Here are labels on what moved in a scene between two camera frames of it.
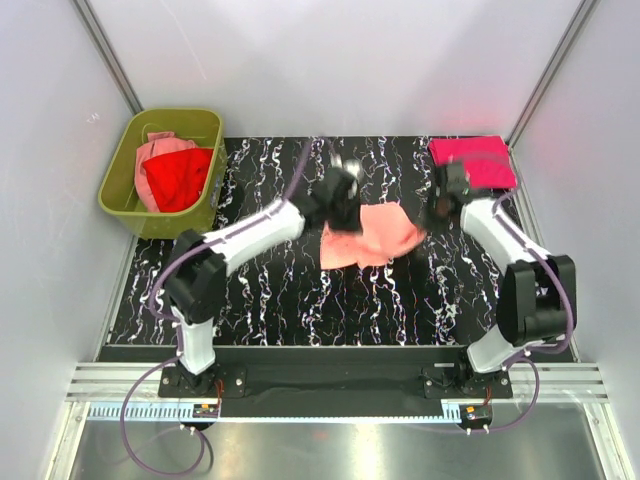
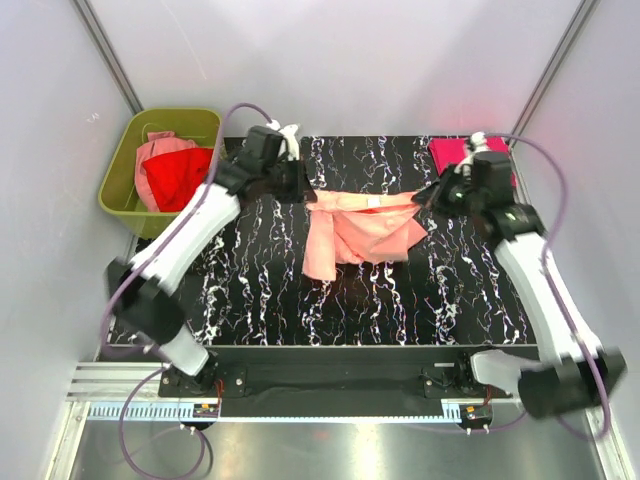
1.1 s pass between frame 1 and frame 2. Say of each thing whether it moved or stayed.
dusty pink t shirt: stayed
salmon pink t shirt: moved
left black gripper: moved
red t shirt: stayed
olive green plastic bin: stayed
